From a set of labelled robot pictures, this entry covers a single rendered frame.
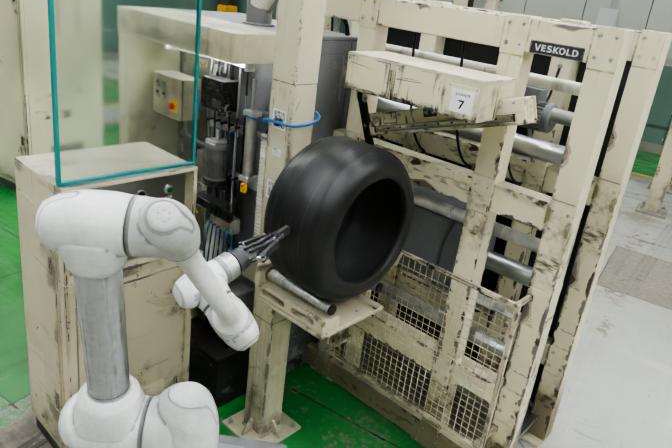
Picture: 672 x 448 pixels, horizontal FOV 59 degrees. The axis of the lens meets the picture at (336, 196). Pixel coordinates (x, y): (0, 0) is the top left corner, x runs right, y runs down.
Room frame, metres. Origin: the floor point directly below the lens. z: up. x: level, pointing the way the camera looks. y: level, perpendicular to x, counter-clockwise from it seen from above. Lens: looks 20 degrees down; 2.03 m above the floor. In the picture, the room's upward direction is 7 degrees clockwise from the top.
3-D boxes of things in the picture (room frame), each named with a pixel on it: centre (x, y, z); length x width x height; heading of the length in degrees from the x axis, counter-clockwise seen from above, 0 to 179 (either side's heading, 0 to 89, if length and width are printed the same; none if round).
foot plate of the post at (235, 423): (2.27, 0.21, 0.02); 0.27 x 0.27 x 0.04; 50
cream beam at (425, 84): (2.26, -0.28, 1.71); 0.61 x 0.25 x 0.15; 50
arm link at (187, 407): (1.24, 0.32, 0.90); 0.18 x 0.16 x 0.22; 94
